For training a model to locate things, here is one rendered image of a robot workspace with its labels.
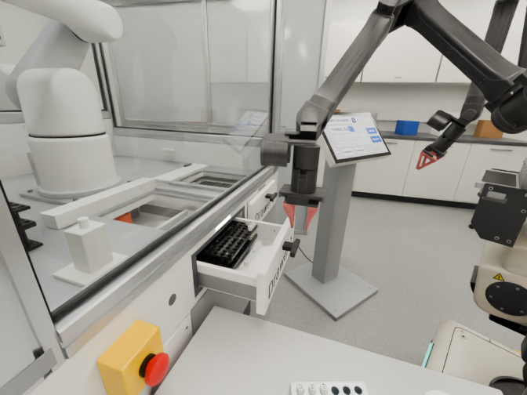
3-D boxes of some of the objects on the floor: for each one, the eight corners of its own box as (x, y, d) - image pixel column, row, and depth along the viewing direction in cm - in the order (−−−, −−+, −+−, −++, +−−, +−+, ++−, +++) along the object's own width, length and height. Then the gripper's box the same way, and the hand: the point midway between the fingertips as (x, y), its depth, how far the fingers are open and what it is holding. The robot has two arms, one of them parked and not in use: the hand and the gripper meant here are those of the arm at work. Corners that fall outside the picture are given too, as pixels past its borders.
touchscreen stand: (377, 292, 172) (413, 148, 135) (335, 321, 148) (365, 155, 111) (324, 257, 210) (340, 137, 173) (284, 276, 186) (293, 141, 149)
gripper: (279, 168, 52) (275, 231, 58) (328, 172, 50) (319, 238, 55) (285, 161, 58) (281, 219, 64) (328, 165, 56) (321, 226, 61)
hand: (299, 225), depth 59 cm, fingers open, 3 cm apart
